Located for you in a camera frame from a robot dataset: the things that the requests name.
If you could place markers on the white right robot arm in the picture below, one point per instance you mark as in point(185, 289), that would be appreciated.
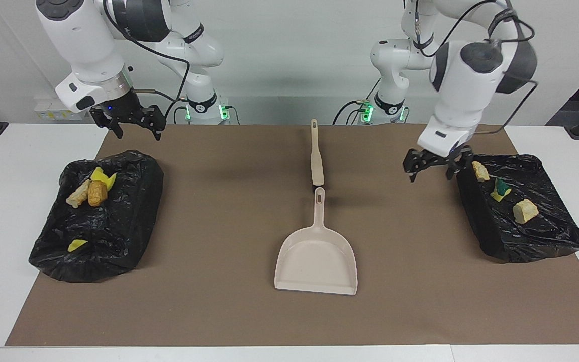
point(83, 45)

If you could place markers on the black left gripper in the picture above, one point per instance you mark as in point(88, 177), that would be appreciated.
point(438, 157)

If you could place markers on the brown table mat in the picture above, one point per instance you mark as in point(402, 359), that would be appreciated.
point(219, 301)

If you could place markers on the pale crusty foam chunk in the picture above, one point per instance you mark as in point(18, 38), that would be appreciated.
point(76, 197)
point(524, 210)

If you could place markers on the wedge yellow sponge piece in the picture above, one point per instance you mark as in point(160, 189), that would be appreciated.
point(500, 191)

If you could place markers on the beige brush black bristles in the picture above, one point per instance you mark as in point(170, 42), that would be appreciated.
point(317, 166)

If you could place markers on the black bag lined bin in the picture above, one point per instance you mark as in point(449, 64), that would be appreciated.
point(108, 236)
point(531, 236)

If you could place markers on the brown cracked foam nugget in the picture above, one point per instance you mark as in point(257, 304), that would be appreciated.
point(97, 193)

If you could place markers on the rounded pale foam chunk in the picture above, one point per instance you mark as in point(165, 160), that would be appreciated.
point(480, 171)

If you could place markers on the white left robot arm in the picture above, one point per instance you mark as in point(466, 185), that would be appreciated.
point(465, 90)

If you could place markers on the notched yellow sponge piece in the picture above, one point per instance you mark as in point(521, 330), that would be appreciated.
point(101, 176)

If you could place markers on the small yellow sponge scrap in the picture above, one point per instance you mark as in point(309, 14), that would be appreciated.
point(76, 245)

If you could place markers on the beige plastic dustpan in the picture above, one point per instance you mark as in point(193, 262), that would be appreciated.
point(314, 261)

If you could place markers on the white wall socket box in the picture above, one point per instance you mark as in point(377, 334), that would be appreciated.
point(51, 114)

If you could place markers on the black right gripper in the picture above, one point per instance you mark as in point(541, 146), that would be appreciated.
point(128, 113)

